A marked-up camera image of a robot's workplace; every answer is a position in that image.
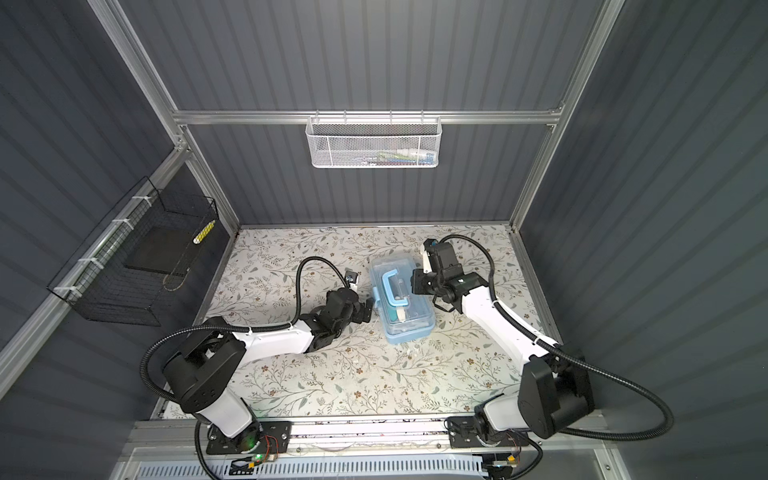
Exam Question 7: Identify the white wire mesh basket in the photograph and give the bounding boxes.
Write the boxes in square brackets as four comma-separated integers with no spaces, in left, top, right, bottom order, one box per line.
[305,119,443,169]

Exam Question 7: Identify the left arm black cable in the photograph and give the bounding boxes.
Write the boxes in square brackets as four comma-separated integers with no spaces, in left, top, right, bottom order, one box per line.
[139,255,350,480]

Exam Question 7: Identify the black pad in basket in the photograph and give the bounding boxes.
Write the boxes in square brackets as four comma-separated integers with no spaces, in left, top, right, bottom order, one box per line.
[124,227,202,277]

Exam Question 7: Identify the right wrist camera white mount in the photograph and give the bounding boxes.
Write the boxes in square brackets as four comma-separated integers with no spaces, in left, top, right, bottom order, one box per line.
[422,238,463,278]

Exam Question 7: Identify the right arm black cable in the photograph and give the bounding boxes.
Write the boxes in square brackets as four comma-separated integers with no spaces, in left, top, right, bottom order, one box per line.
[439,233,676,442]

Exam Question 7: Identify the black wire basket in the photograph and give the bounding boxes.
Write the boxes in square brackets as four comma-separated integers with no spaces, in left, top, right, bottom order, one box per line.
[48,181,219,327]

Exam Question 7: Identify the yellow green marker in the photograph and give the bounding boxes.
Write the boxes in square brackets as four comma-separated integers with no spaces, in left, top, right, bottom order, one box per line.
[192,220,216,245]

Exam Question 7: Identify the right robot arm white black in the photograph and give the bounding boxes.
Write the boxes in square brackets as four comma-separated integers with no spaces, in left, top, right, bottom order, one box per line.
[412,269,595,439]

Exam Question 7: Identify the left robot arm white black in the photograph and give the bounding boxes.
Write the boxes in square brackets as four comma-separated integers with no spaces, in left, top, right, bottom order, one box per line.
[162,288,375,439]

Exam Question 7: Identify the markers in white basket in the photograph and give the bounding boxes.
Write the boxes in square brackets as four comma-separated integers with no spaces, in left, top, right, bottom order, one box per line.
[359,149,438,166]

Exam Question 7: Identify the blue plastic tool box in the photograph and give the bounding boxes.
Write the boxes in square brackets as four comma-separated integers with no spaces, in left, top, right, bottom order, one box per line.
[369,253,436,345]

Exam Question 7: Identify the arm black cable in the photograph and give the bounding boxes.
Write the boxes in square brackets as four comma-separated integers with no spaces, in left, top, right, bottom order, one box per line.
[139,255,350,480]
[439,233,676,442]

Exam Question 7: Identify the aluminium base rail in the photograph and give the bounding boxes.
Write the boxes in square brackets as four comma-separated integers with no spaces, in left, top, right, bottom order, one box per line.
[110,413,630,479]

